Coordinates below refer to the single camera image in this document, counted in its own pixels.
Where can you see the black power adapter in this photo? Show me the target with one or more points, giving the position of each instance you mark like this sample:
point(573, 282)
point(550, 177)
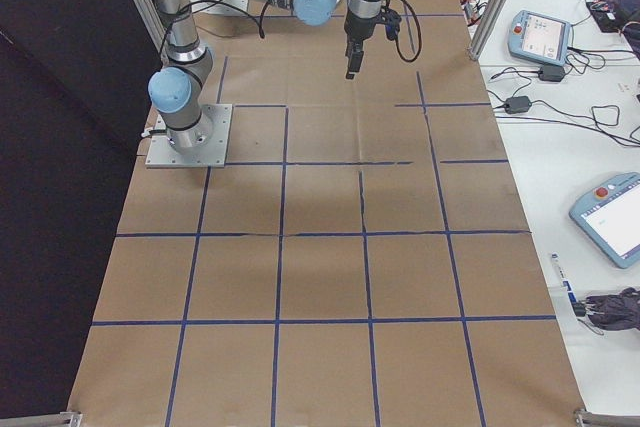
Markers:
point(517, 104)
point(552, 73)

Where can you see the blue grey teach pendant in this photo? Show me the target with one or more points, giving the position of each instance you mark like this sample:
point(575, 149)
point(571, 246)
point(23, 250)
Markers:
point(540, 37)
point(610, 222)

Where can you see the white desk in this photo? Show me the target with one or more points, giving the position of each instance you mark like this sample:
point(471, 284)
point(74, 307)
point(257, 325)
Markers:
point(550, 157)

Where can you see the seated person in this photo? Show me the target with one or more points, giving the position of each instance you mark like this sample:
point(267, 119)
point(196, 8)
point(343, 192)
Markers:
point(631, 2)

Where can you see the black folded umbrella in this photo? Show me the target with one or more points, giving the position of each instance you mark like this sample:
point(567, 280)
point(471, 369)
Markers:
point(612, 309)

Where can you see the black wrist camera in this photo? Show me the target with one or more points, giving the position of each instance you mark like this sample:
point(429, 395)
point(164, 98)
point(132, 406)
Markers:
point(392, 22)

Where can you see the white square base plate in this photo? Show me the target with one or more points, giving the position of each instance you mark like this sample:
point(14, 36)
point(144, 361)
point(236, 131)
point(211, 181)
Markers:
point(235, 1)
point(220, 147)

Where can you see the tall aluminium extrusion post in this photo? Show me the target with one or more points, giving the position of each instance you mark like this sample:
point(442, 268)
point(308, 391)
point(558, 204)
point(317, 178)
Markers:
point(495, 2)

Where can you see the aluminium frame bar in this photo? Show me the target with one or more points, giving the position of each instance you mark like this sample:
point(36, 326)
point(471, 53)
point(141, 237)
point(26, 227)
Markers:
point(142, 7)

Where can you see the black frame cover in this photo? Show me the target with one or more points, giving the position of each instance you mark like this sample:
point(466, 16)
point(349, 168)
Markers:
point(50, 147)

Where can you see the metal table corner bracket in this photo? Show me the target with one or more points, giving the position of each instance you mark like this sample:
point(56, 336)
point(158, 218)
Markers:
point(607, 418)
point(40, 419)

